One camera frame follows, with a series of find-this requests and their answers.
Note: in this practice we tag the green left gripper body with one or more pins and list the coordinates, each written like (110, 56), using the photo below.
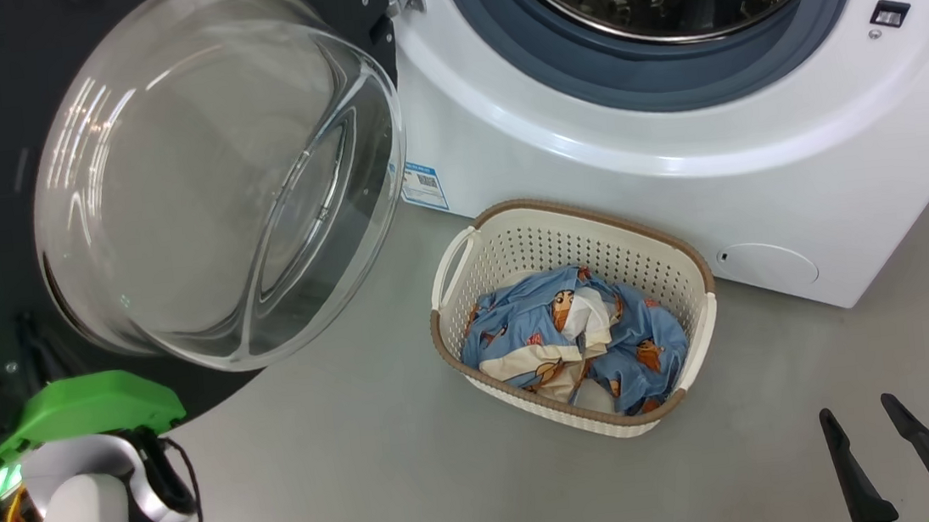
(87, 408)

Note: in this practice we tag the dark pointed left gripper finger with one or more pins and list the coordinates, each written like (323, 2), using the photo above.
(37, 353)

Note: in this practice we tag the black round glass washer door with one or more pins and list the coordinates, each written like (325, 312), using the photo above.
(211, 192)

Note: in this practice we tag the cream cartoon print garment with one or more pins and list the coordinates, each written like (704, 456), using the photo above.
(535, 369)

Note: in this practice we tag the blue cartoon print garment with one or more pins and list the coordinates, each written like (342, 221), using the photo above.
(512, 316)

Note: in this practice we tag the white washing machine body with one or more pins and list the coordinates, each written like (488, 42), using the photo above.
(591, 163)

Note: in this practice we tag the round white filter cover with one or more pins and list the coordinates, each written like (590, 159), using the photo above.
(768, 266)

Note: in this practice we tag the blue energy label sticker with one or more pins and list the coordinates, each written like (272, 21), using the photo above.
(423, 186)

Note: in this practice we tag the cream perforated laundry basket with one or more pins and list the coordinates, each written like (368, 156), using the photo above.
(530, 237)

